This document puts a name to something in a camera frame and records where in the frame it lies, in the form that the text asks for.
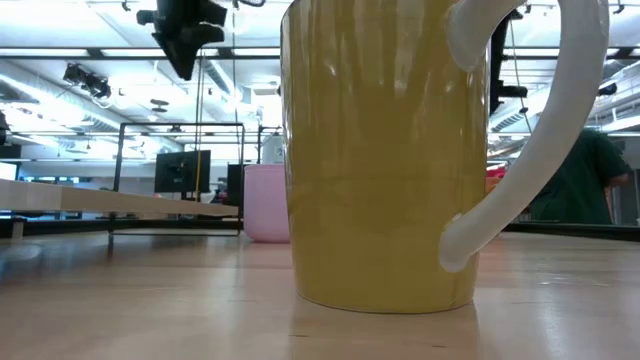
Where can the shelving with red orange bins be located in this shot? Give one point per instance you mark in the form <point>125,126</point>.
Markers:
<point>495,175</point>

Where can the black computer monitor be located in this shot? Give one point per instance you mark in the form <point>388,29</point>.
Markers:
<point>235,185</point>
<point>180,172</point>

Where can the black ceiling-mounted device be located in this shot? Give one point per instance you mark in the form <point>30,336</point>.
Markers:
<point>87,80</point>

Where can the pink mug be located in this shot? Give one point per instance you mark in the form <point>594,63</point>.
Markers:
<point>265,205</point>

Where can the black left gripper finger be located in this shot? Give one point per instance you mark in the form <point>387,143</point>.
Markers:
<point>187,47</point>

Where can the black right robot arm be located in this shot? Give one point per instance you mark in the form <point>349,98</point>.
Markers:
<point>500,65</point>

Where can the person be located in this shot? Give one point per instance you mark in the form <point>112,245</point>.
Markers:
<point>575,185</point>

